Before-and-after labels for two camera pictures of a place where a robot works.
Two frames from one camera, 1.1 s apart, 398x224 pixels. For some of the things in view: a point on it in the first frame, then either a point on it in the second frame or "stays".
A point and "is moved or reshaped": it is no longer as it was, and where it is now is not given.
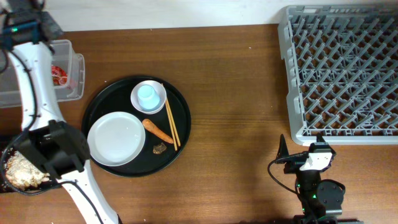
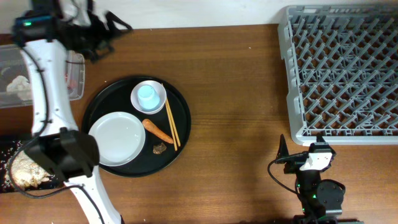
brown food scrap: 158,149 stays
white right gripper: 283,151 stays
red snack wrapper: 58,75 is moved or reshaped
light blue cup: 148,97 stays
